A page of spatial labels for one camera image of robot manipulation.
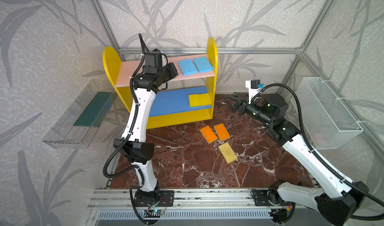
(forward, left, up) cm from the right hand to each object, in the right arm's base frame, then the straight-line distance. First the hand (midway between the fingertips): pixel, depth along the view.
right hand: (230, 91), depth 64 cm
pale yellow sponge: (-12, -2, -40) cm, 42 cm away
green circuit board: (-41, +37, -43) cm, 70 cm away
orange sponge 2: (+3, 0, -41) cm, 41 cm away
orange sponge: (+1, +8, -41) cm, 42 cm away
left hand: (+17, +24, +2) cm, 30 cm away
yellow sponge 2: (+18, +18, -26) cm, 36 cm away
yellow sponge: (+18, +11, -26) cm, 34 cm away
